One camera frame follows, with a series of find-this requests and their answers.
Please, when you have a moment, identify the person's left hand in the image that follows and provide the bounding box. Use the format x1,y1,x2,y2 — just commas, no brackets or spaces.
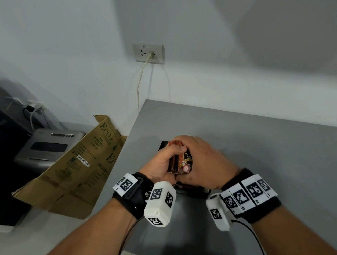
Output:
139,143,186,186

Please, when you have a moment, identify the person's right hand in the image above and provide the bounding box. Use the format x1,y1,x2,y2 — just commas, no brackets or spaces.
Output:
169,135,244,192

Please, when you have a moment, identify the black tray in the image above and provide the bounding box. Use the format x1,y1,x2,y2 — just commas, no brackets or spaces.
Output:
156,140,213,199

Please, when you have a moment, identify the person's left forearm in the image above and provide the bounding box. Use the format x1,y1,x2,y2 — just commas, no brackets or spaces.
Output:
45,194,139,255

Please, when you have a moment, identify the person's right forearm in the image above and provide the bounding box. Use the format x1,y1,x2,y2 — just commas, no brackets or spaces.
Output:
250,204,337,255

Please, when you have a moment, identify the black wristband with marker tags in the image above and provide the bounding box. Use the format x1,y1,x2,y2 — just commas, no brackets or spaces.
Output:
111,171,155,221
218,166,284,226

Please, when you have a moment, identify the brown cardboard box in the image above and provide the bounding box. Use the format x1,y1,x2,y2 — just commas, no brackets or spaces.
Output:
10,110,129,222

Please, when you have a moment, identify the grey appliance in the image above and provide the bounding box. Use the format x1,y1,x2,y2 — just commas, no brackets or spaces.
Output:
13,127,86,172

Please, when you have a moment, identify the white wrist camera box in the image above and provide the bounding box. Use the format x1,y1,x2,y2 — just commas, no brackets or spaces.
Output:
143,180,178,228
204,192,239,232

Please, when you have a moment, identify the black camera cable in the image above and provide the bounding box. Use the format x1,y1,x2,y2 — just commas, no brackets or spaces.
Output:
117,214,145,255
230,219,273,255

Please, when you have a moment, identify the cream power cord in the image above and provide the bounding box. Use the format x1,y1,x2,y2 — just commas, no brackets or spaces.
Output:
136,52,156,113

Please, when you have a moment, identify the white wall socket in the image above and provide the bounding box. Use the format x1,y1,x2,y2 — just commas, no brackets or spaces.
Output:
132,43,165,65

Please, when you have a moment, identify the white charger cable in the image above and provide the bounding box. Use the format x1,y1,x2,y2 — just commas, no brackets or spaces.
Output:
21,101,50,132

